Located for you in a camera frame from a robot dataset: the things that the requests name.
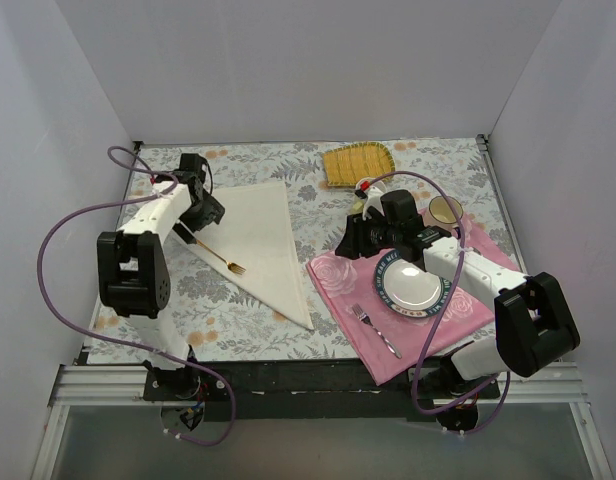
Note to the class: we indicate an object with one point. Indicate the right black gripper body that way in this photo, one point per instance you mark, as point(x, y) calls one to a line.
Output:
point(361, 238)

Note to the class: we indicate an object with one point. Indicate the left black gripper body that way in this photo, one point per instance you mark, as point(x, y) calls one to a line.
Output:
point(196, 220)

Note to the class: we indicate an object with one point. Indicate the white cloth napkin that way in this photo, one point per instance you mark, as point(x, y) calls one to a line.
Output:
point(256, 233)

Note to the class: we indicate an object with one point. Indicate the gold fork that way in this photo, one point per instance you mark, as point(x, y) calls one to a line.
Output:
point(231, 266)

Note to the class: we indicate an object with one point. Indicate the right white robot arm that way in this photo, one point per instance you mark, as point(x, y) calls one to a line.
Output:
point(533, 322)

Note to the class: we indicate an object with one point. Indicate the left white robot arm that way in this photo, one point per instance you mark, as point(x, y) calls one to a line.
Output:
point(133, 275)

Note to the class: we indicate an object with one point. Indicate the yellow-green mug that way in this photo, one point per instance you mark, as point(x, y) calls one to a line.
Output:
point(360, 202)

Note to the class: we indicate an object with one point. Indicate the cream enamel mug dark rim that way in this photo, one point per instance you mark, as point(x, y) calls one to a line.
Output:
point(444, 213)

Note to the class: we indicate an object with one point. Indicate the white plate blue rim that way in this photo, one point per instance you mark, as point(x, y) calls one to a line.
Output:
point(408, 290)

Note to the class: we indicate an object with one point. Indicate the silver fork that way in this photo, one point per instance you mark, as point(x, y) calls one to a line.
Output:
point(364, 318)

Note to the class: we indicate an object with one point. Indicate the yellow woven bamboo tray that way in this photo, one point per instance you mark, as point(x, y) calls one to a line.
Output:
point(345, 166)

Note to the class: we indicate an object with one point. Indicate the floral tablecloth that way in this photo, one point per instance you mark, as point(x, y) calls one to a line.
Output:
point(133, 273)

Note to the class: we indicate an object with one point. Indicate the pink rose placemat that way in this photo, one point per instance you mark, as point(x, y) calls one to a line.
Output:
point(340, 283)

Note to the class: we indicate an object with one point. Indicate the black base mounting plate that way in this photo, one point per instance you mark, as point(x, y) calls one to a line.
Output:
point(290, 389)

